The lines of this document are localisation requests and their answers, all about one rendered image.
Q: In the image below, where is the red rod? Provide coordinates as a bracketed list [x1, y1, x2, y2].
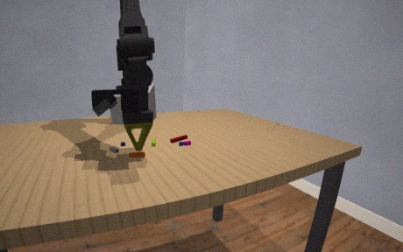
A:
[170, 135, 187, 143]

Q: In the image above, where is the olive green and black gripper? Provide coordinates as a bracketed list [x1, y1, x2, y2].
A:
[123, 88, 153, 151]

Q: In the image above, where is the grey rectangular bar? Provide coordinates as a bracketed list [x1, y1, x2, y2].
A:
[110, 146, 119, 153]

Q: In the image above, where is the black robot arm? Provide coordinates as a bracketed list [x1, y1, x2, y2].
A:
[91, 0, 155, 116]

